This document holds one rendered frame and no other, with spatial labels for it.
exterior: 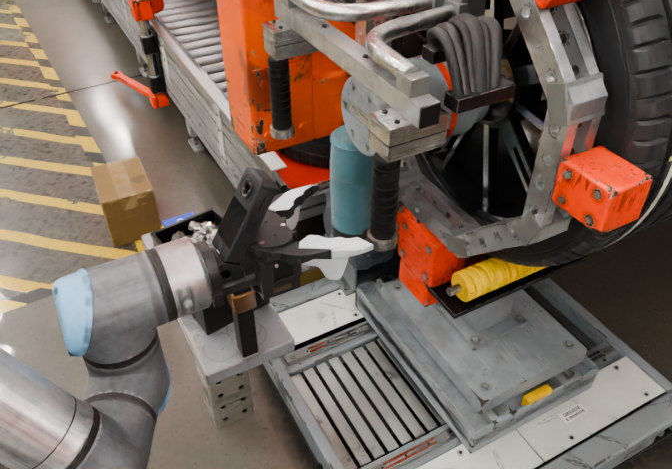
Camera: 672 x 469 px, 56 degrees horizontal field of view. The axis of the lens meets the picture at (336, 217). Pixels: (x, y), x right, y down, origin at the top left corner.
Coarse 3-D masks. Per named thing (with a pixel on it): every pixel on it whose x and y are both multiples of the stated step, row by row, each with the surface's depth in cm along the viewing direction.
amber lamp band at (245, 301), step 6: (252, 288) 102; (240, 294) 101; (246, 294) 101; (252, 294) 102; (228, 300) 104; (234, 300) 101; (240, 300) 101; (246, 300) 102; (252, 300) 103; (234, 306) 102; (240, 306) 102; (246, 306) 103; (252, 306) 103; (234, 312) 102; (240, 312) 103
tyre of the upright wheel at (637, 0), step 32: (608, 0) 78; (640, 0) 77; (608, 32) 80; (640, 32) 77; (608, 64) 81; (640, 64) 78; (608, 96) 83; (640, 96) 79; (608, 128) 84; (640, 128) 80; (640, 160) 82; (480, 224) 117; (576, 224) 95; (640, 224) 97; (512, 256) 112; (544, 256) 104; (576, 256) 99
